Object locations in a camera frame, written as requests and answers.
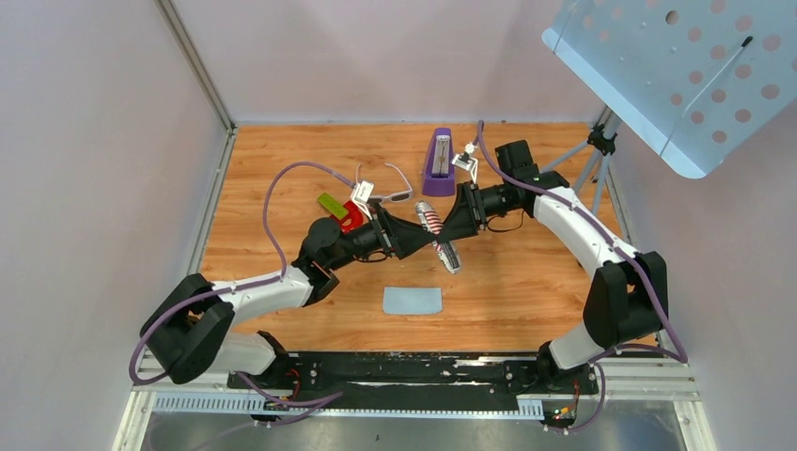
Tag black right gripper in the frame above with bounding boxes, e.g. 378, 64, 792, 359
436, 180, 514, 244

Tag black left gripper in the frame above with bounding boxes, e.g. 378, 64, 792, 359
327, 203, 435, 272

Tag flag pattern glasses case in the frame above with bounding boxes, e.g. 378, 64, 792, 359
414, 200, 461, 274

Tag light blue cleaning cloth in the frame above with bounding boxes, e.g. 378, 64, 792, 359
383, 287, 444, 316

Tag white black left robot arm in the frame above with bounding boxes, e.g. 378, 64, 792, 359
135, 210, 435, 388

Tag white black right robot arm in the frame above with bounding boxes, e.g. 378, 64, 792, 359
430, 140, 668, 393

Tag red plastic piece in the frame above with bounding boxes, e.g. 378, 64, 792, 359
338, 201, 367, 233

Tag purple metronome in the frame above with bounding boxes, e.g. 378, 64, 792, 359
422, 127, 456, 197

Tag green rectangular block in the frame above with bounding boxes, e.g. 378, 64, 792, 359
317, 193, 349, 220

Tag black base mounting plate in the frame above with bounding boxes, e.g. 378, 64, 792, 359
227, 351, 599, 412

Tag light blue music stand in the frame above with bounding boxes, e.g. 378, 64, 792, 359
541, 1, 796, 215

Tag white frame sunglasses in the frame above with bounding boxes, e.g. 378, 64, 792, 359
369, 163, 414, 204

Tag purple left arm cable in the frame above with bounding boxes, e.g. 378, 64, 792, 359
128, 161, 357, 428

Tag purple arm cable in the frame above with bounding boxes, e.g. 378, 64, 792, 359
476, 119, 690, 434
128, 161, 357, 428

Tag aluminium frame rail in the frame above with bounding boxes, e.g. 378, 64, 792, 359
133, 344, 716, 450

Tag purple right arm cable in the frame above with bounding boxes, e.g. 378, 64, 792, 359
476, 119, 690, 434

